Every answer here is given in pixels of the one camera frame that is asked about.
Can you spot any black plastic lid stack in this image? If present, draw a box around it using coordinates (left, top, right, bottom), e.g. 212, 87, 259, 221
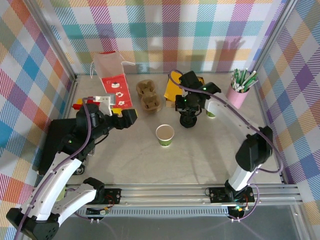
179, 115, 199, 129

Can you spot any brown pulp cup carrier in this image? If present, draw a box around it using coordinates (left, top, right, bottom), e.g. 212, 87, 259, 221
140, 92, 163, 114
136, 79, 155, 97

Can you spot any red white paper bag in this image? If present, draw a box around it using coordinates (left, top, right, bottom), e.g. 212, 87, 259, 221
89, 51, 136, 111

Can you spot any red yellow plastic block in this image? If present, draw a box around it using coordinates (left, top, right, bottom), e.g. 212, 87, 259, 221
71, 96, 103, 111

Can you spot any yellow paper envelope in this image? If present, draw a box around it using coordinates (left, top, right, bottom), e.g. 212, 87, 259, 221
163, 70, 204, 101

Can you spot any pink straw holder cup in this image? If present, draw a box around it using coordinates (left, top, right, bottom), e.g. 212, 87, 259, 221
226, 82, 250, 110

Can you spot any small circuit board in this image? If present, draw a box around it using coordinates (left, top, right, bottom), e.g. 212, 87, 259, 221
229, 204, 248, 213
86, 206, 111, 217

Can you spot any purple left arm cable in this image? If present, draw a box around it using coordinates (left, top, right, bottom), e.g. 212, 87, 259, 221
13, 96, 106, 240

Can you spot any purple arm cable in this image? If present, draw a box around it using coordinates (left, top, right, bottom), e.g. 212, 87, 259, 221
168, 69, 285, 222
13, 96, 106, 240

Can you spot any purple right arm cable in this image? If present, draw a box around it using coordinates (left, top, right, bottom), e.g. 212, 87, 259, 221
168, 69, 285, 222

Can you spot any short aluminium side rail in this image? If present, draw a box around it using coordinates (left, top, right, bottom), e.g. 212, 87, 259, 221
63, 74, 79, 121

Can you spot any aluminium frame post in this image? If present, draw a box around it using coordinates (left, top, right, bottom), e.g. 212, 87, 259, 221
24, 0, 79, 85
252, 0, 298, 74

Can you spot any long aluminium base rail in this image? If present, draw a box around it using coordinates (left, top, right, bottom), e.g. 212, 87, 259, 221
63, 183, 303, 208

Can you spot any grey slotted cable duct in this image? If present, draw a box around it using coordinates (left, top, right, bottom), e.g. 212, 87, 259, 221
74, 206, 251, 218

